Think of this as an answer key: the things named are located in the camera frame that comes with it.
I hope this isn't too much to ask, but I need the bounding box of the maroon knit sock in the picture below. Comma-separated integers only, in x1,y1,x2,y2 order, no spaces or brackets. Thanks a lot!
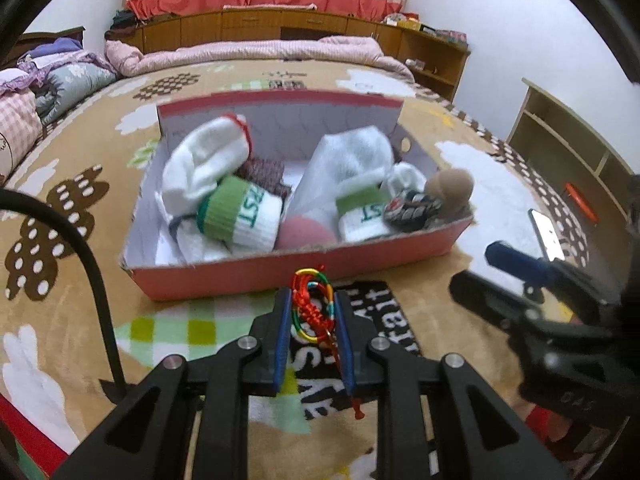
235,156,292,198

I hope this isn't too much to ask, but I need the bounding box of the pale wooden shelf unit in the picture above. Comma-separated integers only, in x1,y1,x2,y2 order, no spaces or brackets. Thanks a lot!
505,77,640,226

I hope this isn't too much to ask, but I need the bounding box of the black white patterned sock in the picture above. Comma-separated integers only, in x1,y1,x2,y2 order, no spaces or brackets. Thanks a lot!
382,191,446,233

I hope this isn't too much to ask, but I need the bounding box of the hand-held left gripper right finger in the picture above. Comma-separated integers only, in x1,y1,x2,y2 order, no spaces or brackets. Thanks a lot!
332,290,568,480

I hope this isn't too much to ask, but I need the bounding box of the pink sock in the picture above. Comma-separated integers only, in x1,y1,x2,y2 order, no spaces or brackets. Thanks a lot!
276,214,335,251

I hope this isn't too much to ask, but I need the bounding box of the lilac ruffled quilt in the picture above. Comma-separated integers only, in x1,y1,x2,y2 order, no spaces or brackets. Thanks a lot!
20,50,113,81

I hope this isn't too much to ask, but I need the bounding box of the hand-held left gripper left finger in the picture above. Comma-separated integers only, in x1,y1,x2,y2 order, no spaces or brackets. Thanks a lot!
50,287,293,480

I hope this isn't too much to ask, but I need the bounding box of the red cardboard box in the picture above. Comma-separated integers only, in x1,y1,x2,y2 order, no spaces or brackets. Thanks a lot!
119,89,475,302

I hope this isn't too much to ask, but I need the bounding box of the tan sock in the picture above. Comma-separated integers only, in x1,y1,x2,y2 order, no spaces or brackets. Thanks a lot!
425,169,475,216

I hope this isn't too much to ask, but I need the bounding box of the smartphone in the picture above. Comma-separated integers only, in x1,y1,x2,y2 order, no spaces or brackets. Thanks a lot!
529,208,566,262

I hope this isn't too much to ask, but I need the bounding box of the purple cloth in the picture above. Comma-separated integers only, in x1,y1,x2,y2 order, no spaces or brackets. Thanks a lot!
17,37,83,66

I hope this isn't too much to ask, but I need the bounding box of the white sock with green band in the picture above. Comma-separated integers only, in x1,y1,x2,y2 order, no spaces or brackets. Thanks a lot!
196,176,285,252
336,185,396,242

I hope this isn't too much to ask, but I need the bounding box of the brown printed blanket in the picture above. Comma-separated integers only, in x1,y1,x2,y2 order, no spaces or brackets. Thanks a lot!
0,55,626,480

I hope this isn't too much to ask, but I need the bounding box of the grey-blue quilt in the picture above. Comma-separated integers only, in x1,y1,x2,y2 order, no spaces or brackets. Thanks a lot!
32,60,118,126

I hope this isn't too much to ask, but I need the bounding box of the white sock with red trim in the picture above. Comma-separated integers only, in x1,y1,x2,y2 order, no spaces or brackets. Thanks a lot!
161,114,251,221

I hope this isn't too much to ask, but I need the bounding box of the dark wooden headboard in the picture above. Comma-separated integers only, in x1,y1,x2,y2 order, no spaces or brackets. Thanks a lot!
15,26,86,53

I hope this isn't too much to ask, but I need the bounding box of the black cable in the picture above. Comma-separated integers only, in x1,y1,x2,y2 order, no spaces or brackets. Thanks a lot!
0,187,128,401

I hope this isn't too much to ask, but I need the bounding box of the orange object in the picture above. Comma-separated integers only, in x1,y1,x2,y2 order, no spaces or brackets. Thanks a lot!
564,183,599,223

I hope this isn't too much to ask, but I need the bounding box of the long wooden cabinet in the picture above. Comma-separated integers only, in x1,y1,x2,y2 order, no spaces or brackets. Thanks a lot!
105,5,471,103

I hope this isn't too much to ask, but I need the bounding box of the small plain white sock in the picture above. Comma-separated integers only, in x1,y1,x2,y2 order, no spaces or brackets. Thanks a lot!
385,162,428,196

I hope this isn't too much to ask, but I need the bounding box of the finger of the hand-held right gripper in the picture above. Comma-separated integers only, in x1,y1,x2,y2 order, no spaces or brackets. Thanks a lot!
449,269,546,346
486,241,601,306

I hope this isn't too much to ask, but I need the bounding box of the colourful braided bracelet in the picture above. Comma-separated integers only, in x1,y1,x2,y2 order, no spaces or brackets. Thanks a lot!
291,265,366,421

